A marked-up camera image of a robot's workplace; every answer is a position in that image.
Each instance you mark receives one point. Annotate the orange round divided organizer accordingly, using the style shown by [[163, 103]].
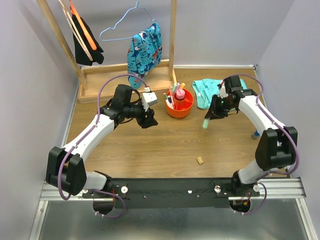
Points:
[[182, 107]]

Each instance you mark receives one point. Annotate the small tan eraser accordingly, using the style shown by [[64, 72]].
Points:
[[199, 160]]

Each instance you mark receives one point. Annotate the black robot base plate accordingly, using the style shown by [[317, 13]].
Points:
[[151, 193]]

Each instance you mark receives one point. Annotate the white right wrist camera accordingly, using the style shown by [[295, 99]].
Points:
[[222, 90]]

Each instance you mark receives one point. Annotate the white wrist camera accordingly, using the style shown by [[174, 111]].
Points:
[[148, 99], [222, 90]]

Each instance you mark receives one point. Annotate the yellow pink highlighter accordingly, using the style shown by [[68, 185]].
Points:
[[182, 86]]

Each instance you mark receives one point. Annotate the green grey highlighter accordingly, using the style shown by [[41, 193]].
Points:
[[174, 88]]

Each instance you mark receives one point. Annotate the orange plastic hanger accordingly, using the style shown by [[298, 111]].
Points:
[[84, 29]]

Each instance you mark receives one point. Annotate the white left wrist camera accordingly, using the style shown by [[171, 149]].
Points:
[[148, 99]]

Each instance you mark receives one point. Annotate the blue patterned hanging shirt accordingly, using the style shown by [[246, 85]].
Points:
[[144, 54]]

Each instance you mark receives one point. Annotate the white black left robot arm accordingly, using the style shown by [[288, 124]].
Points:
[[66, 165]]

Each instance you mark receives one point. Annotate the orange pen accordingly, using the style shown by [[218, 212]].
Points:
[[170, 91]]

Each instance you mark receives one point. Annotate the light wooden hanger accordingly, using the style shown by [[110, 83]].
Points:
[[75, 31]]

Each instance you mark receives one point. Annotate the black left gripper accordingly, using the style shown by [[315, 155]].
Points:
[[150, 121]]

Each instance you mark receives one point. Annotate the teal folded t-shirt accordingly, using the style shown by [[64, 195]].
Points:
[[204, 90]]

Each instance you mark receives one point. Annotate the light blue wire hanger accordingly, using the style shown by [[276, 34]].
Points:
[[135, 19]]

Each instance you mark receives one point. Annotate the blue capped grey bottle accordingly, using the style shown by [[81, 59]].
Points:
[[255, 135]]

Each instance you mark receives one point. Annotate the white marker green cap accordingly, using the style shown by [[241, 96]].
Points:
[[165, 96]]

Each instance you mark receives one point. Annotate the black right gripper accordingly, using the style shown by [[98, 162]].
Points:
[[213, 111]]

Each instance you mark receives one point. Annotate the small green bottle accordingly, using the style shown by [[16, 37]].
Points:
[[205, 123]]

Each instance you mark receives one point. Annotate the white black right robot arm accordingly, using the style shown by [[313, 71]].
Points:
[[277, 147]]

